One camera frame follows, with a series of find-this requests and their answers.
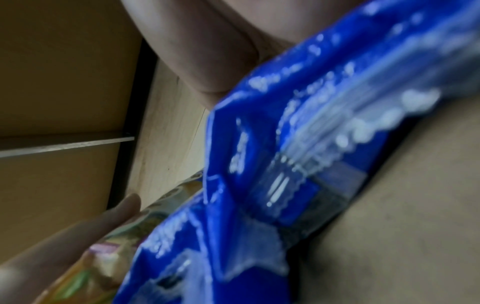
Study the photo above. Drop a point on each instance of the person's left hand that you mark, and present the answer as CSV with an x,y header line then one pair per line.
x,y
56,249

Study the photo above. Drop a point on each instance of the blue plastic snack packet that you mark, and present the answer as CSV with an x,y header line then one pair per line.
x,y
285,166

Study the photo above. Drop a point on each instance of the person's right hand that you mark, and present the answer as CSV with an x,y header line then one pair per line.
x,y
405,225

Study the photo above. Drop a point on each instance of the yellow patterned snack packet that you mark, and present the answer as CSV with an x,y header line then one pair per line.
x,y
112,255

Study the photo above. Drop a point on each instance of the brown cardboard box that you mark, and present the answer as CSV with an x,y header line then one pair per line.
x,y
63,89

